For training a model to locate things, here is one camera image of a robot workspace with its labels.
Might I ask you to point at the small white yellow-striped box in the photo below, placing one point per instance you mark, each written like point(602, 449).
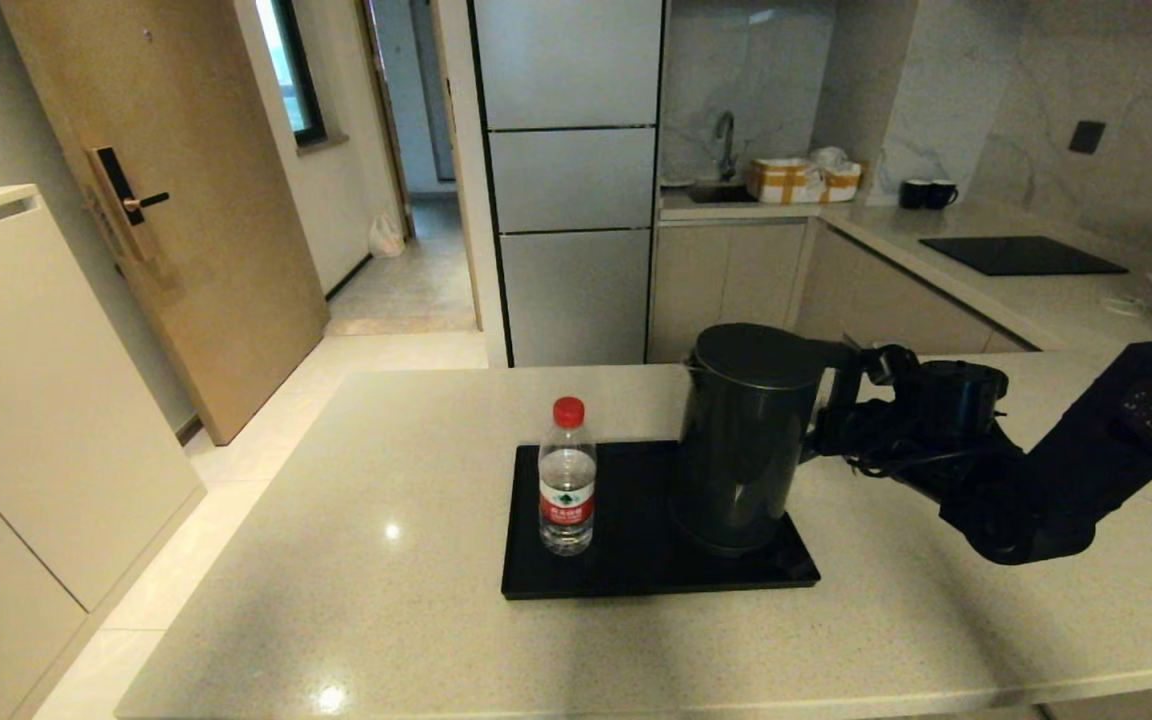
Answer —
point(841, 182)

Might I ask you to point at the water bottle red cap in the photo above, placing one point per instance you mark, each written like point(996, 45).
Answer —
point(567, 480)

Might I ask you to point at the dark kitchen faucet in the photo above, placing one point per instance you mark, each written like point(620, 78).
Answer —
point(726, 136)

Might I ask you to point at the silver refrigerator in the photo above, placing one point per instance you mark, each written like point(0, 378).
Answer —
point(571, 180)

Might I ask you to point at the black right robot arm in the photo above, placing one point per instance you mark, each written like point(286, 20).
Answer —
point(1086, 470)

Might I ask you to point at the wooden door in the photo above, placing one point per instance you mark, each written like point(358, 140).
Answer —
point(196, 250)

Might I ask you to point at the dark-framed window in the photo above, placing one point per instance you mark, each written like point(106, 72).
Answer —
point(293, 68)

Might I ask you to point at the beige kitchen base cabinets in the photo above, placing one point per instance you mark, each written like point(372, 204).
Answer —
point(726, 288)

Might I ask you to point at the white crumpled cloth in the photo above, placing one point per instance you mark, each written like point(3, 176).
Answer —
point(829, 156)

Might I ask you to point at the white plastic bag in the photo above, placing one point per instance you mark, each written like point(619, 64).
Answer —
point(386, 240)

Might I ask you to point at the large white yellow-striped box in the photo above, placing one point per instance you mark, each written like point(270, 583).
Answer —
point(783, 181)

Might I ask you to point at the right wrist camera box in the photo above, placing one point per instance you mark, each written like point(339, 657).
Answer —
point(891, 365)

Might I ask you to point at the black rectangular tray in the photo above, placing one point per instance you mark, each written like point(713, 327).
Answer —
point(616, 550)

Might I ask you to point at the black induction cooktop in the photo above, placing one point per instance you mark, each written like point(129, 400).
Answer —
point(1021, 255)

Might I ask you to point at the white cabinet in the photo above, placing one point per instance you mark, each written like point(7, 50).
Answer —
point(36, 400)

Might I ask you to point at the dark wall socket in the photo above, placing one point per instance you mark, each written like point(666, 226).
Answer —
point(1086, 137)

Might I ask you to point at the kitchen sink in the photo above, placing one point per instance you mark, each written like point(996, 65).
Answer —
point(720, 193)

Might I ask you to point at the black mug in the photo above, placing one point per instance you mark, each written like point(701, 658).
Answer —
point(940, 194)
point(912, 194)

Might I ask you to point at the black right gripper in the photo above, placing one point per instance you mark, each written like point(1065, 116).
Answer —
point(886, 425)

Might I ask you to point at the black electric kettle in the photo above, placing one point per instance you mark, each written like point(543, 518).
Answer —
point(741, 450)

